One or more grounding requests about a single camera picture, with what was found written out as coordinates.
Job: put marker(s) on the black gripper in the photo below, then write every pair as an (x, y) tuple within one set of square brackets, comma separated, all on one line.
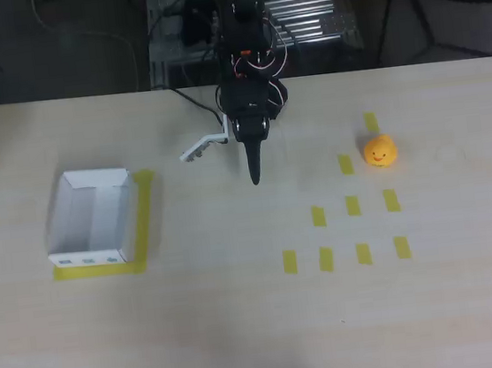
[(250, 131)]

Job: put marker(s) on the yellow rubber duck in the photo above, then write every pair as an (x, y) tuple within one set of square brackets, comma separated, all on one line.
[(380, 151)]

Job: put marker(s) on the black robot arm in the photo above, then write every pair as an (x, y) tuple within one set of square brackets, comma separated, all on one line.
[(250, 28)]

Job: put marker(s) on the white cardboard box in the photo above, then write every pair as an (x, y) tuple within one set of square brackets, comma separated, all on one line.
[(90, 219)]

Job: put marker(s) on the yellow-green tape strip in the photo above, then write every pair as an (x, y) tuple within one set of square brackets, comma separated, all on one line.
[(290, 262), (352, 205), (391, 200), (363, 254), (346, 164), (402, 248), (326, 258), (318, 216), (371, 121)]

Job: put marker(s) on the aluminium profile stack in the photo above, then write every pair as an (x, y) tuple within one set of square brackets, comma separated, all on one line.
[(297, 9)]

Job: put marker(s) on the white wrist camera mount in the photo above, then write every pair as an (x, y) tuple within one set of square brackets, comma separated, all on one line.
[(216, 137)]

